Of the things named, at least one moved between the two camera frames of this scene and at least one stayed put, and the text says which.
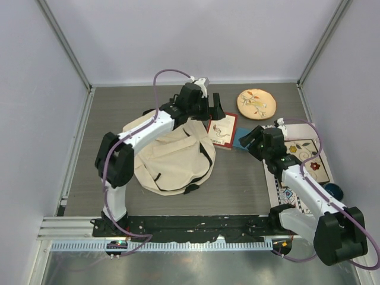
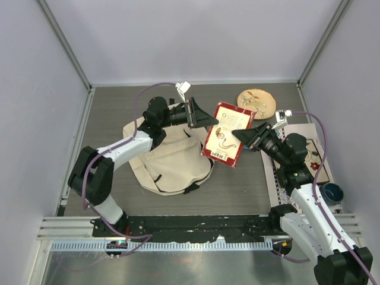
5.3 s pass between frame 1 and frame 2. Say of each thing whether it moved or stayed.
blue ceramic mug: stayed
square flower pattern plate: stayed
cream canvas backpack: stayed
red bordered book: moved
